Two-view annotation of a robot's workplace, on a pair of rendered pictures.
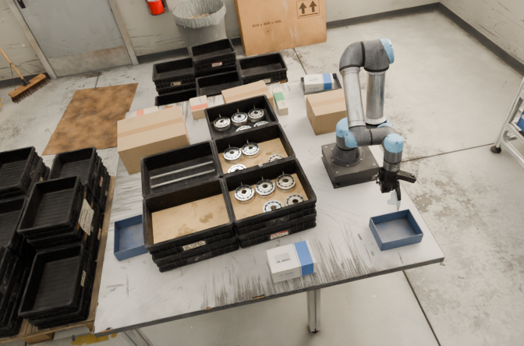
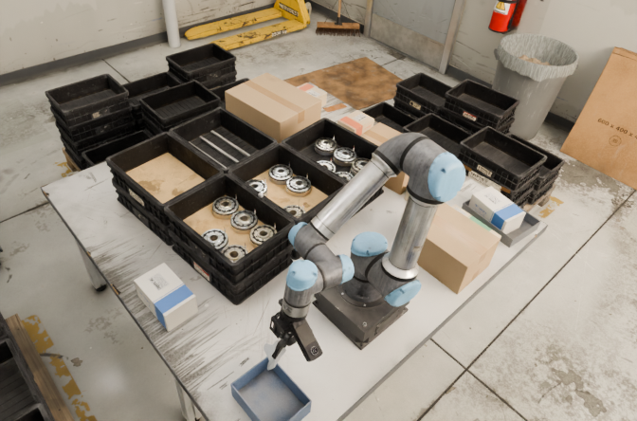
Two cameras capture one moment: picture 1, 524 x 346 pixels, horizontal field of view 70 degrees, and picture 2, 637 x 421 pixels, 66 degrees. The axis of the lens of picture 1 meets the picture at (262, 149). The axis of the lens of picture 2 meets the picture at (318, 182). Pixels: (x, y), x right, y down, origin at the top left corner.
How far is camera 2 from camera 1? 1.32 m
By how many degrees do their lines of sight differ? 36
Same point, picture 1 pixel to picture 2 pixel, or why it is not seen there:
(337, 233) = (238, 333)
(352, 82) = (362, 173)
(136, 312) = (68, 204)
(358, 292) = not seen: outside the picture
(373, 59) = (411, 171)
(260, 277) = not seen: hidden behind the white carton
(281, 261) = (153, 282)
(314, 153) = not seen: hidden behind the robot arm
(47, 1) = not seen: outside the picture
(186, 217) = (172, 178)
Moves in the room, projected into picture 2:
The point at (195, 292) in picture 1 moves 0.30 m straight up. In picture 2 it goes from (103, 235) to (85, 178)
